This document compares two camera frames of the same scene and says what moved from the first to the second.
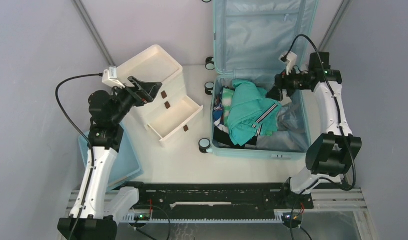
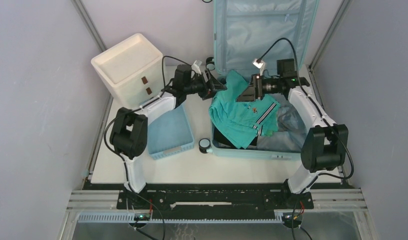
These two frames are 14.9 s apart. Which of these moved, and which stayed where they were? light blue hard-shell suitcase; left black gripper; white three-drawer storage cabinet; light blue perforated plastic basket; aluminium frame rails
Moved: light blue perforated plastic basket; white three-drawer storage cabinet; left black gripper
Stayed: aluminium frame rails; light blue hard-shell suitcase
